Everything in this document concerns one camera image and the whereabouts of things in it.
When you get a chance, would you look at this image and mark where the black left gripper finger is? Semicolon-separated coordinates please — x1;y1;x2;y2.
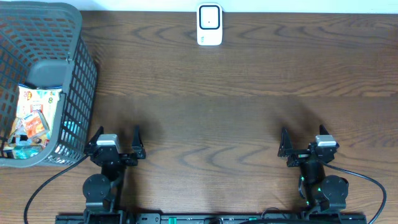
131;125;145;153
88;126;104;146

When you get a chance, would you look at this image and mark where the orange tissue pack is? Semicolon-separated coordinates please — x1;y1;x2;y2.
21;110;50;139

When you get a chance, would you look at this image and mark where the large yellow wipes packet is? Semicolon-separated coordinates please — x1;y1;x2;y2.
4;85;62;159

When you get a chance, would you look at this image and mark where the teal tissue pack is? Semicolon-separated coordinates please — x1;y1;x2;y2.
12;146;42;159

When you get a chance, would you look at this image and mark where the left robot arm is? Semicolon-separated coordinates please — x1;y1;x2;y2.
83;126;146;224

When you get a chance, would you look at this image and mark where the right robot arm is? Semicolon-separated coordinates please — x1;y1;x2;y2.
277;125;349;219

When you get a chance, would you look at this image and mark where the white barcode scanner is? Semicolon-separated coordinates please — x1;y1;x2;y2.
197;2;223;46

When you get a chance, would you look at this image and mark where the grey plastic mesh basket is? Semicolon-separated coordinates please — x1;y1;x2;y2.
1;1;98;168

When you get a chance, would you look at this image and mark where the black left camera cable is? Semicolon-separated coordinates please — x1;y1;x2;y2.
23;154;90;224

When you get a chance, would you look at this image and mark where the black camera cable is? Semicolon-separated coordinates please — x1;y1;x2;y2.
320;160;388;224
23;154;90;224

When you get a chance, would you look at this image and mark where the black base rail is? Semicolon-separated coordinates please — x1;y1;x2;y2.
55;213;366;224

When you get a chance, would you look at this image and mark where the black right camera cable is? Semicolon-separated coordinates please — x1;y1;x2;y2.
320;160;388;224

